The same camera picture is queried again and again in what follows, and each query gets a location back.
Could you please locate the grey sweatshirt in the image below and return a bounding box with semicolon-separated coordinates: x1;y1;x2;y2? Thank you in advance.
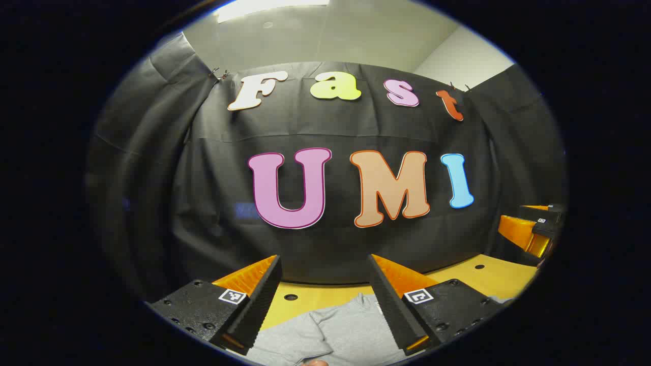
244;292;514;366

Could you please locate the black backdrop cloth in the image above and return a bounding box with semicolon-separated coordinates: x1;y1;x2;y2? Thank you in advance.
86;32;568;306

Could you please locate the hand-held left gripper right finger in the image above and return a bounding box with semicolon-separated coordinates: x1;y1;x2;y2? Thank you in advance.
367;253;503;356

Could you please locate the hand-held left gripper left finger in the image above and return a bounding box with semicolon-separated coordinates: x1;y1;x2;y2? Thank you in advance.
146;254;283;356

